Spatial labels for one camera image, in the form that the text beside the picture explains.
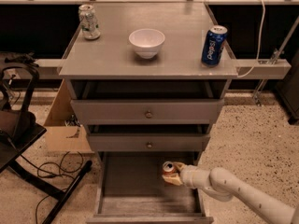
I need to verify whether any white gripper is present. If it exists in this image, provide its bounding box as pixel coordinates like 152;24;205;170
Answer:
162;161;209;189

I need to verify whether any red coke can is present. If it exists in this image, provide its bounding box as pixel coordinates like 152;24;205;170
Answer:
163;161;178;176

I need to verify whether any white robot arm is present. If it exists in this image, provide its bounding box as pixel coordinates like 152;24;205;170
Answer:
162;161;299;224

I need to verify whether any grey open bottom drawer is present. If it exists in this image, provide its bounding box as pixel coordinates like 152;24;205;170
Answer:
86;152;213;224

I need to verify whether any grey middle drawer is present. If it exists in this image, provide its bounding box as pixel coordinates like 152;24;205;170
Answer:
88;133;210;152

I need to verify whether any grey drawer cabinet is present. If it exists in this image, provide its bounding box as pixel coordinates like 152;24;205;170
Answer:
60;2;237;224

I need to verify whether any grey top drawer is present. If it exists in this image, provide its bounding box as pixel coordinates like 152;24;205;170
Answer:
71;100;224;125

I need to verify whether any blue pepsi can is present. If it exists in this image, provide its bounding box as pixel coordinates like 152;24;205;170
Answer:
201;25;228;67

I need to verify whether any silver green soda can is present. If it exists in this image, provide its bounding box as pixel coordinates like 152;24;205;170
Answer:
78;4;100;40

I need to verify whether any cardboard box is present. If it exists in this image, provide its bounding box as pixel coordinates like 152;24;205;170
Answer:
44;80;92;153

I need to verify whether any white bowl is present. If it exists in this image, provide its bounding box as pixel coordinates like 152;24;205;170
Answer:
129;28;165;59

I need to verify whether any black chair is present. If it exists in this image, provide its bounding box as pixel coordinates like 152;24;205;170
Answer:
0;54;93;224

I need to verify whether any white hanging cable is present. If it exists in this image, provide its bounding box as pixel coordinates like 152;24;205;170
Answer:
236;0;266;79

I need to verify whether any black floor cable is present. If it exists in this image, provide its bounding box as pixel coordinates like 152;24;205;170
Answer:
19;151;85;224

